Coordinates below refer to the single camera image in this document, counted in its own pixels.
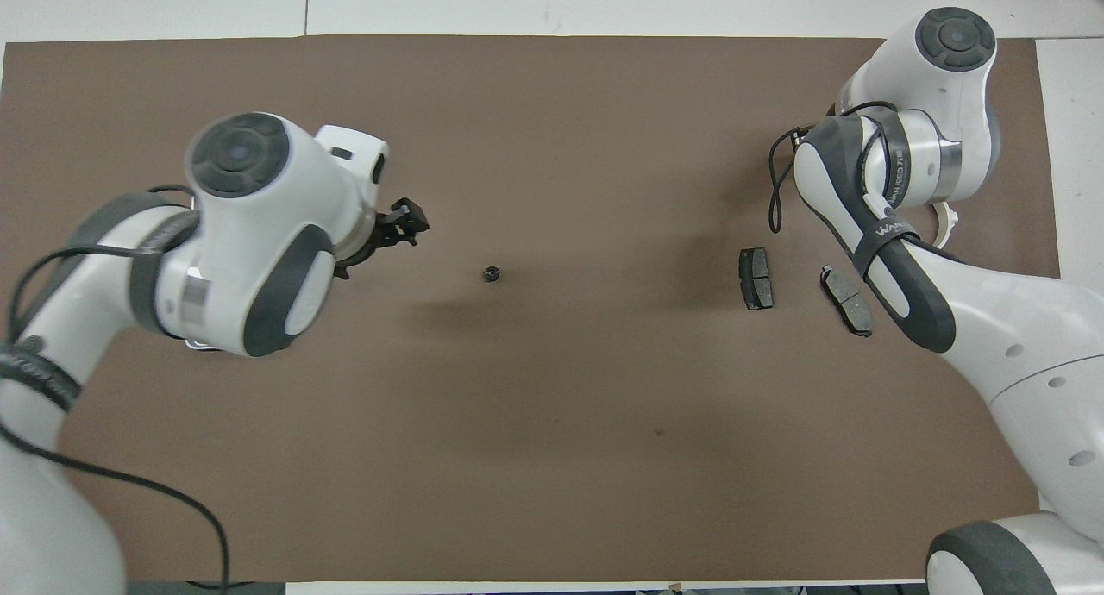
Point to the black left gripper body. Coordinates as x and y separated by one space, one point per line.
379 231

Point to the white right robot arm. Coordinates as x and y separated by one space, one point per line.
1035 345

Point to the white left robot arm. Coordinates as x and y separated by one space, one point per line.
285 172

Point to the short grey brake pad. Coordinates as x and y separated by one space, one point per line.
756 280

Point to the small black bearing gear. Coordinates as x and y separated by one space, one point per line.
492 274

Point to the long grey brake pad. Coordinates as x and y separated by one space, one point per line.
845 300

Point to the brown table mat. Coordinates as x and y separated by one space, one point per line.
552 457

